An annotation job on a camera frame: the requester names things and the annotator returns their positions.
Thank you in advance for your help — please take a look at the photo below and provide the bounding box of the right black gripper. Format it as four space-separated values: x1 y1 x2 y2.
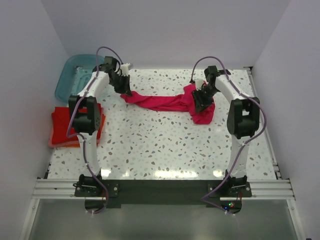
191 85 219 114

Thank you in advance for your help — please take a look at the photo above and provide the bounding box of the magenta t-shirt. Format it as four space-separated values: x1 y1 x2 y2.
120 84 215 125

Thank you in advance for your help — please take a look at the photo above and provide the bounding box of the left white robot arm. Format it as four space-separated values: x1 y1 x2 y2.
66 56 133 178

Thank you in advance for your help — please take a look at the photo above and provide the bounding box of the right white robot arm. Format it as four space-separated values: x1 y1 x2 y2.
190 65 260 197

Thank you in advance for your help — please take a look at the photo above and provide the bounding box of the folded red t-shirt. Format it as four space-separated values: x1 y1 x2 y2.
51 102 107 145

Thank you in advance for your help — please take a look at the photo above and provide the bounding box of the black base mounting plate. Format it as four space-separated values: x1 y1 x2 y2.
73 175 253 213

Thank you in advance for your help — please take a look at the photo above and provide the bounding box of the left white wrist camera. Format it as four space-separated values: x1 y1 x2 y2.
119 63 133 76

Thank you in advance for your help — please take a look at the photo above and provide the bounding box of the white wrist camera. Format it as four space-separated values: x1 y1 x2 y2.
119 63 133 76
194 79 207 91

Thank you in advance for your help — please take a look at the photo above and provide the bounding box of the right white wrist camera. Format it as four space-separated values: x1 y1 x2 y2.
194 79 207 91

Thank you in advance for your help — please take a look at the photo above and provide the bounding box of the aluminium frame rail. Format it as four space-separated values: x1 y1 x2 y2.
31 179 295 200

